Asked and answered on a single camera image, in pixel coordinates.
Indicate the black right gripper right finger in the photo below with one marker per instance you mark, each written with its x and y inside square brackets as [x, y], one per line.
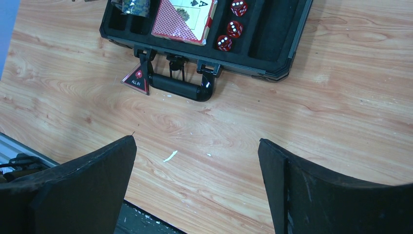
[306, 198]

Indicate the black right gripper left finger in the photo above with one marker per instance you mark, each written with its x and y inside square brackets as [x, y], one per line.
[80, 196]

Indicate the black triangular all-in button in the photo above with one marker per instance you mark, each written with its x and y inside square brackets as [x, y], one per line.
[137, 79]

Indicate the black poker set case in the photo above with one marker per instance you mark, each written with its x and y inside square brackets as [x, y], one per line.
[265, 50]

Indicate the dark green poker chip stack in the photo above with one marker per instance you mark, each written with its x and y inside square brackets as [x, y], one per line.
[133, 7]

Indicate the red playing card deck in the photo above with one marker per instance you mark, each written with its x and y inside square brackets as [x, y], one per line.
[187, 21]

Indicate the red dice in case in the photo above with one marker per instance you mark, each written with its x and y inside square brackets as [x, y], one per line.
[234, 28]

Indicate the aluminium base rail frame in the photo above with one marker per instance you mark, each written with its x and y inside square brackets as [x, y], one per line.
[132, 219]

